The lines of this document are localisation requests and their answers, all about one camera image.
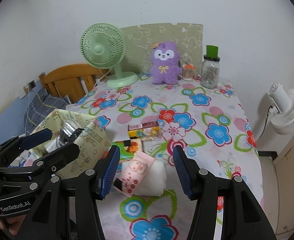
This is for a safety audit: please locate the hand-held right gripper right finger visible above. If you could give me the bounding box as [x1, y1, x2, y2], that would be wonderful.
[172, 145, 278, 240]

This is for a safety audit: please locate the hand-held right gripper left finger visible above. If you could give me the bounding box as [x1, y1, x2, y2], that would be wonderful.
[28, 145, 121, 240]

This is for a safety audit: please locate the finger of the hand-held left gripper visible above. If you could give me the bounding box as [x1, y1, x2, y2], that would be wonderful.
[0, 142, 81, 177]
[0, 128, 53, 167]

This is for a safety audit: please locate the black plastic bag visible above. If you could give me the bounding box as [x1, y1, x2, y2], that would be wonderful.
[58, 121, 84, 147]

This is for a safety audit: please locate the white packet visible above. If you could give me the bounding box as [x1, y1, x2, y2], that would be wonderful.
[120, 159, 167, 197]

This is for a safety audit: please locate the green and orange tissue packet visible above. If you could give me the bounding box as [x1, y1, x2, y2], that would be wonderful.
[112, 140, 143, 160]

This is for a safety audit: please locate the yellow printed fabric storage box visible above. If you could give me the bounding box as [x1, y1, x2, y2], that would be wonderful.
[28, 109, 112, 180]

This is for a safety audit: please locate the brown and yellow snack box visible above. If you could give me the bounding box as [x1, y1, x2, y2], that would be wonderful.
[127, 120, 161, 140]

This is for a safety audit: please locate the person's left hand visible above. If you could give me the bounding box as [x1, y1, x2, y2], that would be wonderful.
[0, 214, 30, 236]

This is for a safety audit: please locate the grey plaid pillow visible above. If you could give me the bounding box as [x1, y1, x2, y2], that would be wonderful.
[24, 90, 71, 130]

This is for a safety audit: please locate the floral tablecloth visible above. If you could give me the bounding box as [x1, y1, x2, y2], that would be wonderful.
[65, 72, 265, 240]

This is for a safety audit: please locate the wooden bed headboard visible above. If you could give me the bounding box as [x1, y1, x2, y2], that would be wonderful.
[39, 64, 110, 104]

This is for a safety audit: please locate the toothpick jar with orange lid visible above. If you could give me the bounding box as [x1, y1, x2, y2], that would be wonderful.
[182, 64, 195, 81]

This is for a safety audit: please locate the glass jar with green lid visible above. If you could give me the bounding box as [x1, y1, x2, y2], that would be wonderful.
[200, 45, 221, 89]

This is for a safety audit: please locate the purple plush toy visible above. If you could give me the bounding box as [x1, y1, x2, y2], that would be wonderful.
[150, 41, 183, 85]

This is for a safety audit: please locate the green desk fan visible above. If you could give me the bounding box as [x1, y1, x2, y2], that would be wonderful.
[80, 23, 138, 88]

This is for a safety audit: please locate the beige door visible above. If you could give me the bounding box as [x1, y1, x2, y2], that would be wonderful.
[272, 132, 294, 239]

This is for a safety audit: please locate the white floor fan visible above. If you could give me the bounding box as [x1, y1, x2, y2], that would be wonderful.
[267, 82, 294, 135]

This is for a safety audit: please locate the green printed board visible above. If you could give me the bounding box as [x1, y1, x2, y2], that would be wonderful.
[119, 22, 204, 75]

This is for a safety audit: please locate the white charging cable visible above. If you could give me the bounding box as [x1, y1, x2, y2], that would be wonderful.
[23, 87, 36, 132]

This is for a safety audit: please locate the white desk fan cable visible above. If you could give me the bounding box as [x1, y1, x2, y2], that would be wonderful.
[95, 69, 112, 83]

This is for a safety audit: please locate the black floor fan cable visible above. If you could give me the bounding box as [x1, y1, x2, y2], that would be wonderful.
[259, 105, 273, 138]

